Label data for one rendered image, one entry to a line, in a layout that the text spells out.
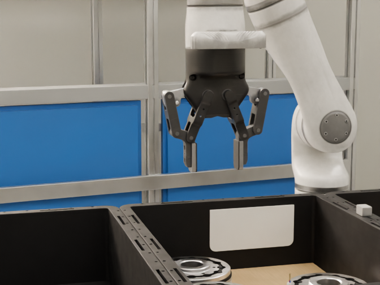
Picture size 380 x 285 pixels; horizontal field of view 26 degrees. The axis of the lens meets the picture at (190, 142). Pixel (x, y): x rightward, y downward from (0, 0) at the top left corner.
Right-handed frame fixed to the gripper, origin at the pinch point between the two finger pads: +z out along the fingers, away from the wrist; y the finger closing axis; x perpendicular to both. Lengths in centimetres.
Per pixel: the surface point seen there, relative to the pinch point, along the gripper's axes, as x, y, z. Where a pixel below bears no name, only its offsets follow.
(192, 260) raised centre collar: -1.6, 2.8, 13.8
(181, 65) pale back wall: -276, -57, 6
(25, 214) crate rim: -7.0, 23.9, 7.4
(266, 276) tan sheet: -3.7, -8.1, 17.5
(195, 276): 3.4, 3.5, 14.3
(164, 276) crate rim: 22.7, 11.3, 7.4
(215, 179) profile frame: -184, -49, 42
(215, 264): -0.4, -0.1, 14.2
